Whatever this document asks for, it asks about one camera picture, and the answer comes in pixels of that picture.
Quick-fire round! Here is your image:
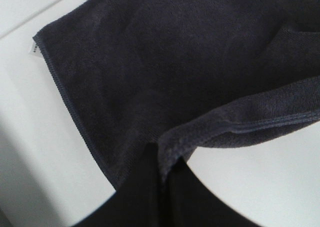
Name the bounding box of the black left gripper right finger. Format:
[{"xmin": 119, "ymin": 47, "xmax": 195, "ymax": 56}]
[{"xmin": 167, "ymin": 159, "xmax": 250, "ymax": 227}]

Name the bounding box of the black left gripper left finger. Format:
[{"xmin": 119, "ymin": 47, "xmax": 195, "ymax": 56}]
[{"xmin": 75, "ymin": 143, "xmax": 161, "ymax": 227}]

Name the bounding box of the dark grey towel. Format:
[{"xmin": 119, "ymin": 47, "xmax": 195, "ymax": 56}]
[{"xmin": 33, "ymin": 0, "xmax": 320, "ymax": 188}]

